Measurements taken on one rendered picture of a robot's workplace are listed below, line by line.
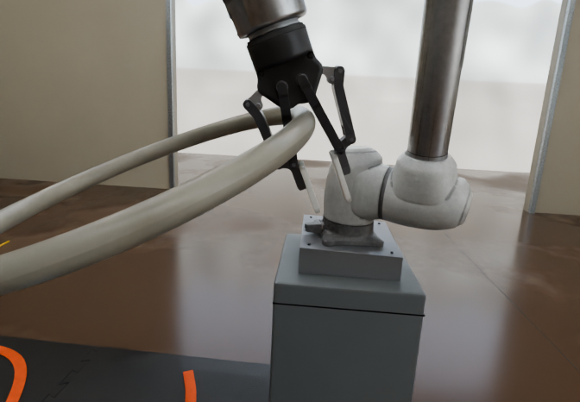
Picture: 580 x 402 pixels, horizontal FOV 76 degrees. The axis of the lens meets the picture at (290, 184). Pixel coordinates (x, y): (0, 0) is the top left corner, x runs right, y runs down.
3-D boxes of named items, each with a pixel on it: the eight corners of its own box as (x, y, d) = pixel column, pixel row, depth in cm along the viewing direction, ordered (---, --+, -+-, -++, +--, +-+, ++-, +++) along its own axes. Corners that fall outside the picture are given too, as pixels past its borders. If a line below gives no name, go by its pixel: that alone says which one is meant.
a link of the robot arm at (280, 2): (224, 0, 48) (242, 47, 49) (213, -14, 39) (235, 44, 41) (292, -26, 47) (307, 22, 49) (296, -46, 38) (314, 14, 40)
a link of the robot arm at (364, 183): (333, 204, 124) (340, 139, 119) (387, 216, 117) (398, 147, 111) (313, 218, 110) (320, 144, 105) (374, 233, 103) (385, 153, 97)
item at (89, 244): (-271, 426, 23) (-311, 391, 22) (27, 208, 69) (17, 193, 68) (400, 139, 32) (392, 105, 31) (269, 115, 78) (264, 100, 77)
